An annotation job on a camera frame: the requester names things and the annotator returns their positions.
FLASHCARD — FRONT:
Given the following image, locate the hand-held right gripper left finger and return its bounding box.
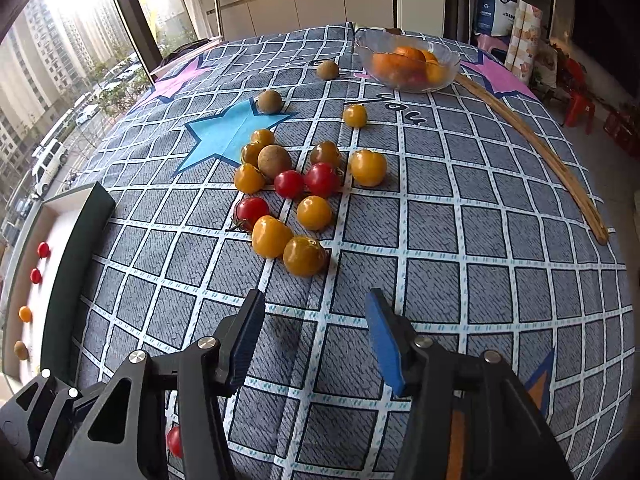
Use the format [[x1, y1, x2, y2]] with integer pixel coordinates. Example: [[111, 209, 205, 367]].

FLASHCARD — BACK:
[[55, 289, 267, 480]]

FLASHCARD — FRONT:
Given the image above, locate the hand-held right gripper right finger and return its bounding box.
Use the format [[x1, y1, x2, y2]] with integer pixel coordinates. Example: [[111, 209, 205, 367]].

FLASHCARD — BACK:
[[364, 287, 574, 480]]

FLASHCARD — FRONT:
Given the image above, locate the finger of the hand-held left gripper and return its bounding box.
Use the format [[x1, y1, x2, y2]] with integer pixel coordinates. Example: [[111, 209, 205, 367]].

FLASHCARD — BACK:
[[0, 370, 101, 472]]

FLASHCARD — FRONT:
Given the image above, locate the green box with white inside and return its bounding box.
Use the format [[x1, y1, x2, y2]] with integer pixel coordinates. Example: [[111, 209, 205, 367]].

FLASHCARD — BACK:
[[0, 182, 117, 386]]

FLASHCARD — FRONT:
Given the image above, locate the blue checkered star tablecloth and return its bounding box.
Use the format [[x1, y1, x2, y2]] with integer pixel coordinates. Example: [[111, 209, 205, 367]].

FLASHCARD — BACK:
[[50, 22, 632, 480]]

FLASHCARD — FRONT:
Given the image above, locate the large yellow tomato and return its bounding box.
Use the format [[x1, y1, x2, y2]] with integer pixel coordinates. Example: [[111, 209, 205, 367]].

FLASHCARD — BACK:
[[349, 149, 388, 188]]

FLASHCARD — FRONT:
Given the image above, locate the white van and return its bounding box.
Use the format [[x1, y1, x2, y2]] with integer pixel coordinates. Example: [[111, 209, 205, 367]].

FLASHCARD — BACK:
[[31, 140, 68, 196]]

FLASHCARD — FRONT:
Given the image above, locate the long wooden stick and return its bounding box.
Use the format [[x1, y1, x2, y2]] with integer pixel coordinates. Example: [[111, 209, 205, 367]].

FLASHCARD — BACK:
[[455, 72, 610, 246]]

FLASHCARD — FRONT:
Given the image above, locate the yellow orange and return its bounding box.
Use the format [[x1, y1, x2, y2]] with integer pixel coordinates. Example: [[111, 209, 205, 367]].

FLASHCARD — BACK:
[[422, 57, 447, 86]]

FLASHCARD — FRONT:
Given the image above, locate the clear glass bowl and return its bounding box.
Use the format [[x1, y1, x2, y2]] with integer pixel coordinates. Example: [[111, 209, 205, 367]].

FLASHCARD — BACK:
[[354, 28, 462, 93]]

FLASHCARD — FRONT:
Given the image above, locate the red plastic stool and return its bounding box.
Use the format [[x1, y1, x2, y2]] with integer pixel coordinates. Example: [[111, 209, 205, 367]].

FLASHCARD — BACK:
[[564, 91, 597, 135]]

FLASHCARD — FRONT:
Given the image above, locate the pink plastic stool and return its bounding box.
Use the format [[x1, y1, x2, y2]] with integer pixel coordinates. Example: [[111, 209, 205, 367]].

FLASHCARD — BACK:
[[475, 34, 511, 53]]

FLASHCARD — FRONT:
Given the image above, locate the row of red gift boxes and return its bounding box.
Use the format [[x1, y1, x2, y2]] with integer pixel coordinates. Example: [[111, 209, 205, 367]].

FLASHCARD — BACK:
[[602, 102, 640, 158]]

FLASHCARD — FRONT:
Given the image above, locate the printed gift box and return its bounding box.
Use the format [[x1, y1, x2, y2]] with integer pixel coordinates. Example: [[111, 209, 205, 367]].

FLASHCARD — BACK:
[[532, 42, 561, 88]]

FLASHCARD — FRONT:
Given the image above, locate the red plastic chair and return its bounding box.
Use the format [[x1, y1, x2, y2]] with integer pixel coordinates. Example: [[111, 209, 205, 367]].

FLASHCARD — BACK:
[[562, 57, 586, 91]]

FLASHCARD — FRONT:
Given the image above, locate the patterned wrapping paper roll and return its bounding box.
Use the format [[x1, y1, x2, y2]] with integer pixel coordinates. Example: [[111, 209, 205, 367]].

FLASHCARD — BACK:
[[505, 0, 543, 81]]

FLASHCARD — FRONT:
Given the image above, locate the white and blue shopping bag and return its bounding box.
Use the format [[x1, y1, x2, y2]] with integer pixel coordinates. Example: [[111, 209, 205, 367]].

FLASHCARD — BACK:
[[474, 0, 518, 36]]

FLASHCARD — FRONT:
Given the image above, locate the white wall cabinet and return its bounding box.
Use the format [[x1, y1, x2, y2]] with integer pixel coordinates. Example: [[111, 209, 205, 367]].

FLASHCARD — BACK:
[[195, 0, 396, 41]]

